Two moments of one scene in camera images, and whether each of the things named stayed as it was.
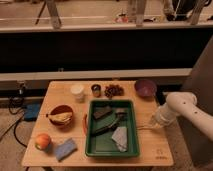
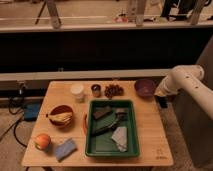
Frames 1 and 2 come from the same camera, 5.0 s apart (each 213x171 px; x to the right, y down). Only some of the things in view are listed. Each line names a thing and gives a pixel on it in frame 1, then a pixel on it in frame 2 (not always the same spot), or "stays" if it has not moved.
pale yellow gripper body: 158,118 -> 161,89
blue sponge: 65,149 stays
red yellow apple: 43,142 stays
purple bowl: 145,88 stays
